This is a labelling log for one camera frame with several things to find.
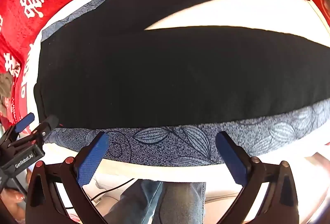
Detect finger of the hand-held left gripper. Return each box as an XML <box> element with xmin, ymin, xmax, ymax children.
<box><xmin>9</xmin><ymin>115</ymin><xmax>59</xmax><ymax>148</ymax></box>
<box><xmin>0</xmin><ymin>112</ymin><xmax>35</xmax><ymax>148</ymax></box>

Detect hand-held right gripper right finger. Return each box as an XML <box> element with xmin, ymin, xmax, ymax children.
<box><xmin>215</xmin><ymin>131</ymin><xmax>300</xmax><ymax>224</ymax></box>

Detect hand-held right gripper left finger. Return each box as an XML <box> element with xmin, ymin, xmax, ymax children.
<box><xmin>24</xmin><ymin>132</ymin><xmax>110</xmax><ymax>224</ymax></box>

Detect black pants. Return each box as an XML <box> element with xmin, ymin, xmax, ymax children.
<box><xmin>33</xmin><ymin>0</ymin><xmax>330</xmax><ymax>130</ymax></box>

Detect person's left hand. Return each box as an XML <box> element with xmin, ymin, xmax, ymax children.
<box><xmin>0</xmin><ymin>186</ymin><xmax>27</xmax><ymax>224</ymax></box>

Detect beige fuzzy object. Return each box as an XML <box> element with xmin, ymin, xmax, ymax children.
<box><xmin>0</xmin><ymin>73</ymin><xmax>13</xmax><ymax>101</ymax></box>

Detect person's blue jeans legs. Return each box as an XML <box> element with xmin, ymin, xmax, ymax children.
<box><xmin>103</xmin><ymin>179</ymin><xmax>207</xmax><ymax>224</ymax></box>

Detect black cable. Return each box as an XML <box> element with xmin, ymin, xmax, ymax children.
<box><xmin>90</xmin><ymin>178</ymin><xmax>135</xmax><ymax>202</ymax></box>

